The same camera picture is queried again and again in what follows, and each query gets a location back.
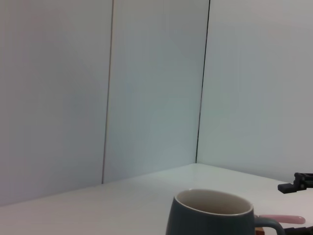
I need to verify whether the grey ceramic cup with tea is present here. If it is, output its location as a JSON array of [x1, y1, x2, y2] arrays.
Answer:
[[165, 188, 286, 235]]

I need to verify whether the pink handled metal spoon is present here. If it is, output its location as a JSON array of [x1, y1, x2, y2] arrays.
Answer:
[[254, 214, 306, 225]]

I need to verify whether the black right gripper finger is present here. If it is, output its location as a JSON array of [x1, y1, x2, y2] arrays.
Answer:
[[285, 226, 313, 235], [277, 172, 313, 194]]

